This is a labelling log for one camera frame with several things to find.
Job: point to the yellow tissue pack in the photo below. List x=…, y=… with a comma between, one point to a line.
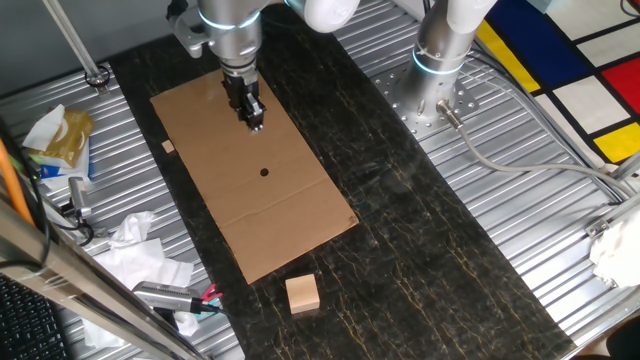
x=70, y=140

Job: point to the colourful squares mat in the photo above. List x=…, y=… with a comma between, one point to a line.
x=590, y=100

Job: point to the orange tube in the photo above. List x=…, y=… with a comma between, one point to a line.
x=10, y=180

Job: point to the teal spring clip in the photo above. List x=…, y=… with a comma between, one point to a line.
x=216, y=303

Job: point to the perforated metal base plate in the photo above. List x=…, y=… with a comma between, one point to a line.
x=400, y=107

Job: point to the black keyboard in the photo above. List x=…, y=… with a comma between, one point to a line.
x=30, y=325

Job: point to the aluminium frame profile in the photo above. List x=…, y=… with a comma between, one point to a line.
x=612, y=220

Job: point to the crumpled white tissue paper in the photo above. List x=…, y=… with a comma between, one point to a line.
x=140, y=260

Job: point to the black round object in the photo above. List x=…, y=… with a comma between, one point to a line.
x=625, y=342

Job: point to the aluminium tripod pole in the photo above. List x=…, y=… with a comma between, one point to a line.
x=76, y=44

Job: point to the large wooden block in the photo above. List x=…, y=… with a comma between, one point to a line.
x=302, y=294

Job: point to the small silver camera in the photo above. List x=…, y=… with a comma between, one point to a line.
x=79, y=195

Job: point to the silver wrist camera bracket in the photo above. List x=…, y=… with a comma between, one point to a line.
x=190, y=35

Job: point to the silver depth camera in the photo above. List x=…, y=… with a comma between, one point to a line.
x=162, y=295

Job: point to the tiny wooden block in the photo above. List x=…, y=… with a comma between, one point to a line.
x=167, y=146

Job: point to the steel frame bar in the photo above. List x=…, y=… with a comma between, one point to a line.
x=75, y=285

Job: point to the brown cardboard sheet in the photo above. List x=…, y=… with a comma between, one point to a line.
x=270, y=220

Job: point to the blue white tissue packet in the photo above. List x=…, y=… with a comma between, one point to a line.
x=65, y=172

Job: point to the red spring clip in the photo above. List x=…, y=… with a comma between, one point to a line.
x=212, y=292

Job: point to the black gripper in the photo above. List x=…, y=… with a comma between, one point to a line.
x=240, y=87

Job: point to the white tissue sheet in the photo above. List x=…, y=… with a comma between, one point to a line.
x=45, y=127

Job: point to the white crumpled cloth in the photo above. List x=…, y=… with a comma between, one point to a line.
x=617, y=252

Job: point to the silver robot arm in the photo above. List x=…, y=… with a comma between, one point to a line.
x=230, y=35

